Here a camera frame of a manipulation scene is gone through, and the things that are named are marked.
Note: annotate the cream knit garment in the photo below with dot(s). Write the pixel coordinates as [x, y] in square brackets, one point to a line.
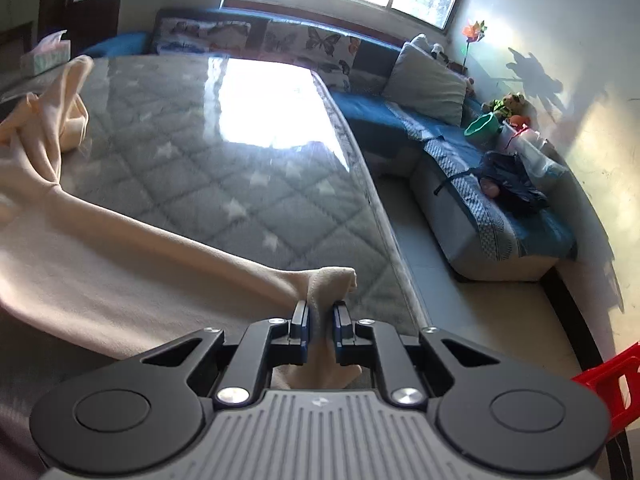
[118, 286]

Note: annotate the blue sofa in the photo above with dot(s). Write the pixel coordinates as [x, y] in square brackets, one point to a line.
[480, 240]

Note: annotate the red plastic stool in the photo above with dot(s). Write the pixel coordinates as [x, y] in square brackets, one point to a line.
[616, 383]

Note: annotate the tissue box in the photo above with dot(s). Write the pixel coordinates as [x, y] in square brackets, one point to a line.
[52, 51]

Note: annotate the dark blue backpack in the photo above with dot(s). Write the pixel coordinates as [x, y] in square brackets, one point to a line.
[513, 190]

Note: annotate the plush toy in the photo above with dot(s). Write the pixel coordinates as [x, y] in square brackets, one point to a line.
[511, 110]

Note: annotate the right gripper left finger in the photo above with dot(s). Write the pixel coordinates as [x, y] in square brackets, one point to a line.
[264, 346]

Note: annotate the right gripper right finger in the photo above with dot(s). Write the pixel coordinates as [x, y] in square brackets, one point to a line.
[377, 346]

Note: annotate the grey pillow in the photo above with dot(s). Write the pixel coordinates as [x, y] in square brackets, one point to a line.
[419, 82]

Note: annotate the left butterfly cushion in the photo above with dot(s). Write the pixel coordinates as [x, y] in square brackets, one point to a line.
[181, 35]

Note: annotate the right butterfly cushion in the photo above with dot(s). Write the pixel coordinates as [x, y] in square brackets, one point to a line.
[330, 54]

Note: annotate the butterfly cushion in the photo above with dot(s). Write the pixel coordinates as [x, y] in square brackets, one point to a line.
[181, 35]
[330, 54]

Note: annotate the colourful pinwheel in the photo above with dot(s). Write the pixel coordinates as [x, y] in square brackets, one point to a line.
[472, 33]

